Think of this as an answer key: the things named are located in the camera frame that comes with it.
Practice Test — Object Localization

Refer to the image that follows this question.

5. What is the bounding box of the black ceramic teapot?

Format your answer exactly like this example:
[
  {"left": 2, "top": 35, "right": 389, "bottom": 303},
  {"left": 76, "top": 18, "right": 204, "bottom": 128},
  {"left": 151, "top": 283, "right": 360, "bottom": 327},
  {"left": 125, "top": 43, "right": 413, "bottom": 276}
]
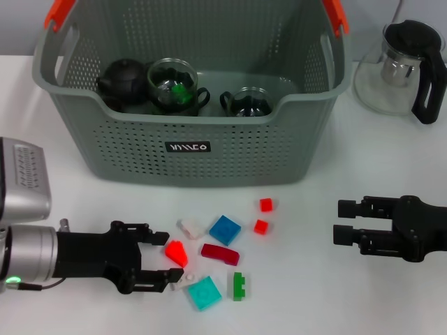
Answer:
[{"left": 96, "top": 58, "right": 152, "bottom": 105}]

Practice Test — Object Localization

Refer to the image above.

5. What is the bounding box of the white plate brick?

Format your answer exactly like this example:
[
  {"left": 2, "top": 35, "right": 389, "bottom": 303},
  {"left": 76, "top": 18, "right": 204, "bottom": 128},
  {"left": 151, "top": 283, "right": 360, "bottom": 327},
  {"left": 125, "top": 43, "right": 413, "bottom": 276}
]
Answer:
[{"left": 170, "top": 271, "right": 200, "bottom": 292}]

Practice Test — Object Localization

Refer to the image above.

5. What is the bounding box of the white oblong brick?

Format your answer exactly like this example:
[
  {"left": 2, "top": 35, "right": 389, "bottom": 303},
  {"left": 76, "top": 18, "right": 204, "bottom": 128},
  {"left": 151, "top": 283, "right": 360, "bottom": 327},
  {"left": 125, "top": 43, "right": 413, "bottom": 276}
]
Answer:
[{"left": 176, "top": 218, "right": 206, "bottom": 240}]

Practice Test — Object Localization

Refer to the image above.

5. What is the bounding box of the grey perforated storage bin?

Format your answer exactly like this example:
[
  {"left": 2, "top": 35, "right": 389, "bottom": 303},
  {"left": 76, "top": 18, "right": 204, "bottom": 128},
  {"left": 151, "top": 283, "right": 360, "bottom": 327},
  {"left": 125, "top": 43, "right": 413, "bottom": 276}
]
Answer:
[{"left": 32, "top": 0, "right": 352, "bottom": 188}]

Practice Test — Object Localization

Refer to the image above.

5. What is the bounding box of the glass teacup with black base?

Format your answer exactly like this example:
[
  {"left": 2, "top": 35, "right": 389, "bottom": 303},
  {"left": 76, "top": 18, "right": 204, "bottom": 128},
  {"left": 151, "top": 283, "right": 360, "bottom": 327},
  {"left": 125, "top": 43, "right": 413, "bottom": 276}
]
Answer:
[
  {"left": 146, "top": 58, "right": 212, "bottom": 117},
  {"left": 219, "top": 87, "right": 275, "bottom": 119}
]

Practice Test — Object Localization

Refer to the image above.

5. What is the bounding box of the glass pitcher with black lid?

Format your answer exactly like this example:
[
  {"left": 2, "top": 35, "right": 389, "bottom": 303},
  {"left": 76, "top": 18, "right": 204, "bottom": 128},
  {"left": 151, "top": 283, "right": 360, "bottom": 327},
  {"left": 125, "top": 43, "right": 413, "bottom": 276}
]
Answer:
[{"left": 353, "top": 20, "right": 447, "bottom": 126}]

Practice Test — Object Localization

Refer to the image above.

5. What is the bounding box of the green notched brick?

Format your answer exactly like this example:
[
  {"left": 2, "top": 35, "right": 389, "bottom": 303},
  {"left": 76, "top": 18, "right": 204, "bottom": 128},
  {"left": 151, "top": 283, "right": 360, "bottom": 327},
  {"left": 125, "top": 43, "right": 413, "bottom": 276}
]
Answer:
[{"left": 233, "top": 271, "right": 247, "bottom": 302}]

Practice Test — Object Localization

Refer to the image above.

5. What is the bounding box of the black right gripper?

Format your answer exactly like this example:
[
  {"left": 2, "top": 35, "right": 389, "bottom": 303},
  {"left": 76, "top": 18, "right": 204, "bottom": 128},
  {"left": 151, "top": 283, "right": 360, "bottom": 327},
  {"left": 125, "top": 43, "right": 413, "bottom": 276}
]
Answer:
[{"left": 332, "top": 194, "right": 447, "bottom": 263}]

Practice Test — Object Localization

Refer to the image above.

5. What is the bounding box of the blue square brick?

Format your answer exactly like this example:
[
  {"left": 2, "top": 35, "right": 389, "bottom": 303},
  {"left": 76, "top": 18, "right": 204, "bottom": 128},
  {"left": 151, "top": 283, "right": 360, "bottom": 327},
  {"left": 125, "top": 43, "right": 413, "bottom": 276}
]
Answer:
[{"left": 209, "top": 214, "right": 242, "bottom": 247}]

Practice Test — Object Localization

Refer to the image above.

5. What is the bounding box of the red sloped brick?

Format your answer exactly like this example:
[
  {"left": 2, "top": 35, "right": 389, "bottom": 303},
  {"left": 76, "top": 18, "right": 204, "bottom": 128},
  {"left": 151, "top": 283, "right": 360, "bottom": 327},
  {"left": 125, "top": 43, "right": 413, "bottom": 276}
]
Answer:
[{"left": 164, "top": 239, "right": 189, "bottom": 269}]

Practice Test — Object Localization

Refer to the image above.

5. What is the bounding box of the orange bin carry handle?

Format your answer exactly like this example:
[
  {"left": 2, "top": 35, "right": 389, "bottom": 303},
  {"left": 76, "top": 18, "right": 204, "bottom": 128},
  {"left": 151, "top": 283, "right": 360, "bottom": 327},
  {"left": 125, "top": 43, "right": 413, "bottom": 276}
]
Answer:
[{"left": 44, "top": 0, "right": 350, "bottom": 38}]

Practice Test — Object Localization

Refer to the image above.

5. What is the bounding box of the cyan square brick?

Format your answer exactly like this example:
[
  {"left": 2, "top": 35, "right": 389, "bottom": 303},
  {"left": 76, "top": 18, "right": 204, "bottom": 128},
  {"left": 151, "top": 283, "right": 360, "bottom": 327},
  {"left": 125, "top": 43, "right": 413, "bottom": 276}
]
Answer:
[{"left": 188, "top": 275, "right": 224, "bottom": 311}]

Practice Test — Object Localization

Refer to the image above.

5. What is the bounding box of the dark red curved brick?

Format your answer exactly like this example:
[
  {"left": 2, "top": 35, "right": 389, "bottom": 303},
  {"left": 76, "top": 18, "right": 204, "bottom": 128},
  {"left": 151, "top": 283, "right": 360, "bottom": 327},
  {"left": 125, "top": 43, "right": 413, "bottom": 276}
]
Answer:
[{"left": 200, "top": 243, "right": 241, "bottom": 267}]

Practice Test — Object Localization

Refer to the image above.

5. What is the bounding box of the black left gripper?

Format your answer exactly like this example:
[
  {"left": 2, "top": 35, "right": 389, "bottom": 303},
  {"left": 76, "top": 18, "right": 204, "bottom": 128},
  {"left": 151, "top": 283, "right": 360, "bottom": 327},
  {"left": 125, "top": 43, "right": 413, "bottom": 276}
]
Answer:
[{"left": 55, "top": 220, "right": 185, "bottom": 295}]

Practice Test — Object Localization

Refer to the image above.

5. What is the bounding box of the green rectangular brick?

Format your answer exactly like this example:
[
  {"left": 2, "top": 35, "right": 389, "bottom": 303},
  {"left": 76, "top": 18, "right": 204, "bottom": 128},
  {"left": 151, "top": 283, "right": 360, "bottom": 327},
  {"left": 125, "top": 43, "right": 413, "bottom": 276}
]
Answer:
[{"left": 172, "top": 82, "right": 191, "bottom": 105}]

